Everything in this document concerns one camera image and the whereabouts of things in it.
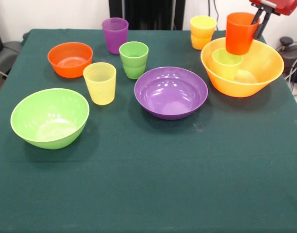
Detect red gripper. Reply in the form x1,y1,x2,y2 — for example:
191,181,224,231
249,0,297,39

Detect orange-red cup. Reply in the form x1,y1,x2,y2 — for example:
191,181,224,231
225,12,261,55

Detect light green tapered cup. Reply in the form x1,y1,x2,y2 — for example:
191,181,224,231
212,48,244,81

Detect yellow-orange stepped cup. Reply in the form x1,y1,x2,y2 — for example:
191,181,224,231
189,15,217,51

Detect large yellow-orange bowl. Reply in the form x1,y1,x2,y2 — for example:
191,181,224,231
200,36,285,98

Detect purple bowl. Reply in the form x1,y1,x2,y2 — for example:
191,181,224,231
133,67,209,120

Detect green stepped cup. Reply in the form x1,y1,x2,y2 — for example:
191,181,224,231
118,41,149,80

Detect purple cup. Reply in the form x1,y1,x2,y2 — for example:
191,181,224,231
101,17,129,55

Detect yellow tapered cup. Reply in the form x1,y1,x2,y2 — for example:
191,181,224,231
82,62,117,106

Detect dark green tablecloth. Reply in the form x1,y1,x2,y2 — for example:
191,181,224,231
0,28,297,233

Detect orange-red bowl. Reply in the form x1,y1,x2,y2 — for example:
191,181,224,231
47,41,94,79

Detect green bowl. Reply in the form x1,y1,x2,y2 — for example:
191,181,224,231
10,88,90,150

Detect grey office chair base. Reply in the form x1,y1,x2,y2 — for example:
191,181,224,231
0,19,23,78

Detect black hanging cable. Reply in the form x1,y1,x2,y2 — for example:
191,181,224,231
213,0,221,31

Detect blue and white cable bundle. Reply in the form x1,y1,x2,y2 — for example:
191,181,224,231
284,53,297,92

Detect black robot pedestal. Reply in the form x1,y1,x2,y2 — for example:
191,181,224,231
109,0,185,31

